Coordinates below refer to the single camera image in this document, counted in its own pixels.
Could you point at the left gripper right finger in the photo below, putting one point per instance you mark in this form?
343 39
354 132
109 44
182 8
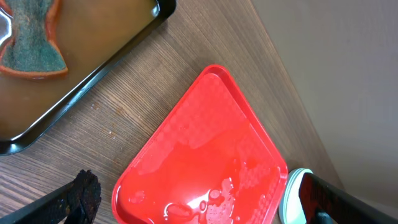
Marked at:
324 203

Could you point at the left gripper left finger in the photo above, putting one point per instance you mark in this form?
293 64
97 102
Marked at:
75 202

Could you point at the white plate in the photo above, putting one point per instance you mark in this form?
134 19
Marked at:
290 208

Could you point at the orange green sponge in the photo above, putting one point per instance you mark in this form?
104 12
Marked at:
32 51

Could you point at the red plastic tray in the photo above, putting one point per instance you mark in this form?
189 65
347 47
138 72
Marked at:
210 161

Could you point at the black water basin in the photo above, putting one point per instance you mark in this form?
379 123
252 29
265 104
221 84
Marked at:
93 36

